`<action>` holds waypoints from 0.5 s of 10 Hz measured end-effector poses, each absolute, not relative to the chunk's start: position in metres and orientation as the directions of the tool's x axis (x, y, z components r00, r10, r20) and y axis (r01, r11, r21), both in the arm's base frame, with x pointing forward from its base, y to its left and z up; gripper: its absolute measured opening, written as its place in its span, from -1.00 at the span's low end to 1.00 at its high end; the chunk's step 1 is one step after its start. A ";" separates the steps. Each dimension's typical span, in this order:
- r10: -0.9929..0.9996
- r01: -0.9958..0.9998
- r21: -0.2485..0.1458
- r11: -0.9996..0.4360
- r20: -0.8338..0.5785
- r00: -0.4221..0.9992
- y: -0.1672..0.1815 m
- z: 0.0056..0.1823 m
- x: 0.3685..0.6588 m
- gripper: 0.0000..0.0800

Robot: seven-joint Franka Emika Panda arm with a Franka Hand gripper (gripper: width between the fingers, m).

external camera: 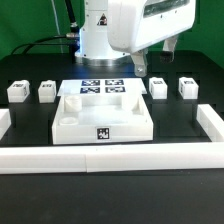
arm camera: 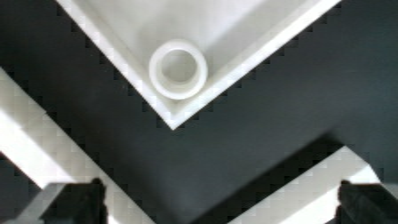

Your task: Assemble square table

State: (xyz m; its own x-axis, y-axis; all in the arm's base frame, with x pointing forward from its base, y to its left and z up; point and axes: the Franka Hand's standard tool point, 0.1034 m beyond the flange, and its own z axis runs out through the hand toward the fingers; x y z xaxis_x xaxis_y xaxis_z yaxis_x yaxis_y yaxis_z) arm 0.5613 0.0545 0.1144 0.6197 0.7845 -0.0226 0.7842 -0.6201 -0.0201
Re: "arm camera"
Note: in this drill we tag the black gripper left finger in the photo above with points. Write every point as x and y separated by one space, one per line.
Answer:
79 207

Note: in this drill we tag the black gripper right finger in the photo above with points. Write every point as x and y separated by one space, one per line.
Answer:
369 203

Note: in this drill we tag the white square table top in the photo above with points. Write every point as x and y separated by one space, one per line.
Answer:
186 44

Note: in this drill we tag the white U-shaped obstacle wall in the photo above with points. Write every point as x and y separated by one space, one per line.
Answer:
243 170

